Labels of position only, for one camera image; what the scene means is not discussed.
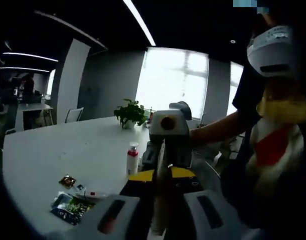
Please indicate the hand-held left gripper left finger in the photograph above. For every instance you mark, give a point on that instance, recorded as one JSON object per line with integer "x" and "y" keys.
{"x": 138, "y": 200}

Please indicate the narrow bright window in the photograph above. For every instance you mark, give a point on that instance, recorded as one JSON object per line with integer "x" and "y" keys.
{"x": 234, "y": 87}

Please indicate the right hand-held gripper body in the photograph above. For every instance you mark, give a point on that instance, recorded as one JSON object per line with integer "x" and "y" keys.
{"x": 168, "y": 125}

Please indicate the gold foil skincare sachet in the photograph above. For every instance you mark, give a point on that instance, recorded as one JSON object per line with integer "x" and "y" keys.
{"x": 67, "y": 181}

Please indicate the green black skincare mask packet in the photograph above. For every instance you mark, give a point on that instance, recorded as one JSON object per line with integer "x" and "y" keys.
{"x": 70, "y": 207}

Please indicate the potted green plant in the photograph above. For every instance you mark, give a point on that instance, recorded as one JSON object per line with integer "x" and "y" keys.
{"x": 130, "y": 112}

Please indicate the long ceiling light strip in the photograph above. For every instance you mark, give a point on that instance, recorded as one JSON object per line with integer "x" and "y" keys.
{"x": 23, "y": 69}
{"x": 30, "y": 56}

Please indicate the large red-collared skincare pump bottle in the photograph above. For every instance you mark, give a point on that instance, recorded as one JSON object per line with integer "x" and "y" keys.
{"x": 132, "y": 162}

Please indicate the white office desk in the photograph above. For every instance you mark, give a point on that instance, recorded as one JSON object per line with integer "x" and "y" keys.
{"x": 34, "y": 110}

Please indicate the white plastic chair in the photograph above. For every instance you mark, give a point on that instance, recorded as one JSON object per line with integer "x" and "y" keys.
{"x": 74, "y": 115}

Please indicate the white skincare tube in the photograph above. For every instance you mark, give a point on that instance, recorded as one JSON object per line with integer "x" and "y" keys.
{"x": 161, "y": 200}

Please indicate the white worn device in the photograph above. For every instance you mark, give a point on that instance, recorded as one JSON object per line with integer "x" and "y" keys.
{"x": 268, "y": 55}

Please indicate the wide ceiling light strip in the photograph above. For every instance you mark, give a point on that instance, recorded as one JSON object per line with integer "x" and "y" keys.
{"x": 140, "y": 22}

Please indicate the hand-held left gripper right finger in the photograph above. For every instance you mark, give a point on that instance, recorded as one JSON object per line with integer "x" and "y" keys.
{"x": 188, "y": 190}

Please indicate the wide bright window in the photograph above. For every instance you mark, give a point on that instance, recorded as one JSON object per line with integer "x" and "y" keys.
{"x": 170, "y": 82}

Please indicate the small white blue skincare sachet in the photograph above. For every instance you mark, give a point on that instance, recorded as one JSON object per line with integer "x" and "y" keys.
{"x": 81, "y": 188}

